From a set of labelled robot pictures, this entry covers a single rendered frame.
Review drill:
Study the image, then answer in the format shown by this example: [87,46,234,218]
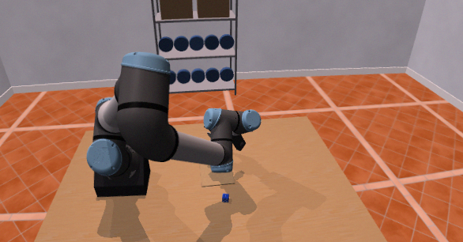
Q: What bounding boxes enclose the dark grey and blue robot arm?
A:
[86,52,261,182]

